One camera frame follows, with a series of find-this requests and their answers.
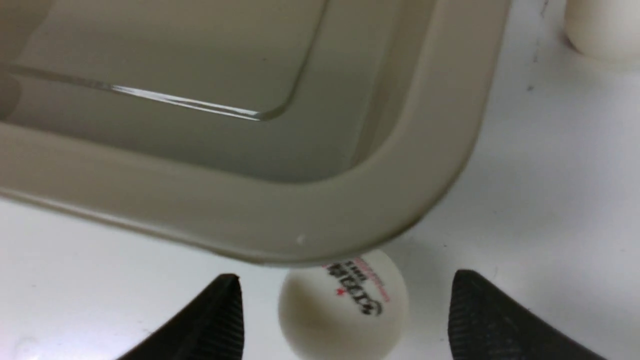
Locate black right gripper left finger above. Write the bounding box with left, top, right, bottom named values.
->
left=120, top=273, right=245, bottom=360

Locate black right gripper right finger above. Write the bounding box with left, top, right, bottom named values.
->
left=447, top=269, right=601, bottom=360

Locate white ping-pong ball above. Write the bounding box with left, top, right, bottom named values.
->
left=564, top=0, right=640, bottom=63
left=278, top=250, right=409, bottom=360

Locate tan plastic storage bin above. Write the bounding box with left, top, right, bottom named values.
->
left=1, top=0, right=512, bottom=266

